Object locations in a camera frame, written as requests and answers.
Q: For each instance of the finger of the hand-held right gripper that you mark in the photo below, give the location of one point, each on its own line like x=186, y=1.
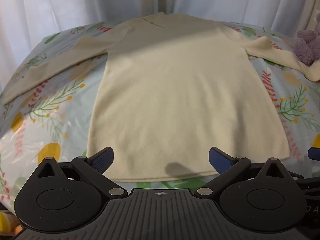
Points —
x=314, y=153

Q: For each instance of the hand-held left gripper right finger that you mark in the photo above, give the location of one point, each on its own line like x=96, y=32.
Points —
x=219, y=160

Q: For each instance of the cream knit sweater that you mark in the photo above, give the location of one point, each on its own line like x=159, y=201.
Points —
x=180, y=100

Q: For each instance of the yellow object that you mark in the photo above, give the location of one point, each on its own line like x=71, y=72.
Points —
x=7, y=221

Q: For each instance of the purple plush toy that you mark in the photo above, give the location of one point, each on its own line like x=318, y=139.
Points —
x=307, y=47

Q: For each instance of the beige curtain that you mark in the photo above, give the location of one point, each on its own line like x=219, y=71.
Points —
x=311, y=7

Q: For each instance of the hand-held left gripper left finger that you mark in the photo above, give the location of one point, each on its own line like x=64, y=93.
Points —
x=103, y=160

